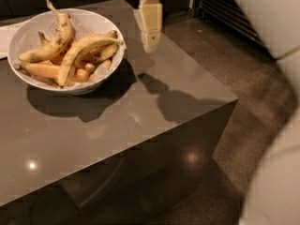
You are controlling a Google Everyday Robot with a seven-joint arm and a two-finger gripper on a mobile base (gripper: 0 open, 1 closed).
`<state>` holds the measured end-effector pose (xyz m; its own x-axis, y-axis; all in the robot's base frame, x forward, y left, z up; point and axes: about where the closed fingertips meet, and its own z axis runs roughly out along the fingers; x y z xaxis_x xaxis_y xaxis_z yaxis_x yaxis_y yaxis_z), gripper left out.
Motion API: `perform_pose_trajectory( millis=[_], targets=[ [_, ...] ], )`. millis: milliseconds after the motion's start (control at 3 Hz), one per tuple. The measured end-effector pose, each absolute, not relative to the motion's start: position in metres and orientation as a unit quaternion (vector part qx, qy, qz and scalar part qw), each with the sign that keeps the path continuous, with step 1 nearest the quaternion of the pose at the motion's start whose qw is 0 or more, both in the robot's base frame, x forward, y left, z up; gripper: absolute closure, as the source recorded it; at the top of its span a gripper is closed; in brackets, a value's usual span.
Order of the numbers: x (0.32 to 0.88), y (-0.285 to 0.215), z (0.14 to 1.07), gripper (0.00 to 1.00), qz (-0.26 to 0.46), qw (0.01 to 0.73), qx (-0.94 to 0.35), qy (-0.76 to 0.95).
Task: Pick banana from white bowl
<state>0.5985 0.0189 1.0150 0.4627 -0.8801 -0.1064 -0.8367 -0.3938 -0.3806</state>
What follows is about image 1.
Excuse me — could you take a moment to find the dark appliance with vent grille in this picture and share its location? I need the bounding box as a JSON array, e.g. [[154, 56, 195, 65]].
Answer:
[[195, 0, 267, 51]]

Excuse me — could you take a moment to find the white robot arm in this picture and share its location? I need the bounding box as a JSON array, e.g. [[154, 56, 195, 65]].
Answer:
[[234, 0, 300, 225]]

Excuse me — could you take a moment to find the orange banana lower left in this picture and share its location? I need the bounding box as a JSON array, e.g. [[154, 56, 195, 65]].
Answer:
[[15, 63, 90, 83]]

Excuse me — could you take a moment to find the banana right side of bowl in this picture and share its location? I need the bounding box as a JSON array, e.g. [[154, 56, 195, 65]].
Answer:
[[82, 30, 118, 64]]

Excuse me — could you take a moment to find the white ceramic bowl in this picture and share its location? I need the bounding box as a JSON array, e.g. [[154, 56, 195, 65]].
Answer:
[[7, 8, 127, 95]]

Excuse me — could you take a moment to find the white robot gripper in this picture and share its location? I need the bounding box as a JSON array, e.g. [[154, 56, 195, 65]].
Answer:
[[134, 0, 163, 53]]

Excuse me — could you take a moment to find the white paper napkin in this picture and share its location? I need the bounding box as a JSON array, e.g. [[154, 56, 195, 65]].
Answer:
[[0, 22, 23, 59]]

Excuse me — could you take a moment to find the spotted banana top left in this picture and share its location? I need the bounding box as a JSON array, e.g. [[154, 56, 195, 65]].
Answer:
[[18, 0, 72, 63]]

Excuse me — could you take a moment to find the long yellow banana front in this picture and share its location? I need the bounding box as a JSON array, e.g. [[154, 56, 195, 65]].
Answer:
[[57, 34, 123, 87]]

